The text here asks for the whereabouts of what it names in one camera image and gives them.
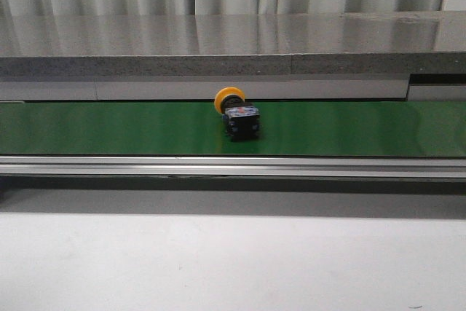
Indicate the yellow black push button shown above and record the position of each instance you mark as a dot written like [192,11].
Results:
[241,118]

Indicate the aluminium front conveyor rail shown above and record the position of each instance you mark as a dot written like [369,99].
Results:
[295,167]

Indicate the grey rear conveyor rail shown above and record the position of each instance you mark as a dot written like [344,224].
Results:
[425,87]

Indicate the green conveyor belt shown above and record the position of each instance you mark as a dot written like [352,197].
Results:
[288,128]

